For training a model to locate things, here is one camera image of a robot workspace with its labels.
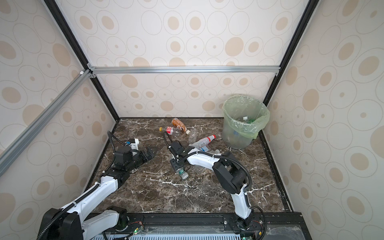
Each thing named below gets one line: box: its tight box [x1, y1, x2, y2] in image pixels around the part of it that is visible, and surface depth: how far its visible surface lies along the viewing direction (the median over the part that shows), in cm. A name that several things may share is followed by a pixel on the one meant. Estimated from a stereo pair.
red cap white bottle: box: [189, 134, 217, 149], surface depth 102 cm
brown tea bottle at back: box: [171, 118, 187, 132], surface depth 112 cm
